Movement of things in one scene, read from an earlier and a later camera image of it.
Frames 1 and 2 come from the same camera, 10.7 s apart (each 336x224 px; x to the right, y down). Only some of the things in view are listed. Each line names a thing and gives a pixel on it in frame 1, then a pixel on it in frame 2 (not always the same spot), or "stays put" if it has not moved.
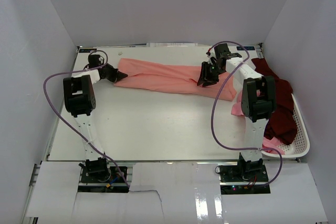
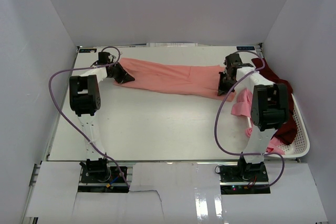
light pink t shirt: (266, 142) stays put
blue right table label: (246, 48) stays put
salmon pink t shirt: (173, 78) stays put
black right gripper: (205, 78) -> (222, 89)
